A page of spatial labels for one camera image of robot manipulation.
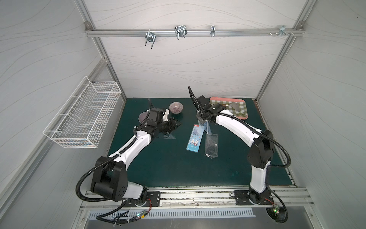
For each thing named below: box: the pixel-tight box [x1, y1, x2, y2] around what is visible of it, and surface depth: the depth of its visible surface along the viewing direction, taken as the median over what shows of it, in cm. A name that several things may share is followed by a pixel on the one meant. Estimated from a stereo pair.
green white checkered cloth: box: [209, 99, 248, 117], surface depth 117 cm
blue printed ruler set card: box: [185, 124, 205, 153], surface depth 97 cm
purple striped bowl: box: [168, 101, 184, 115], surface depth 113 cm
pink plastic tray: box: [209, 96, 249, 120], surface depth 117 cm
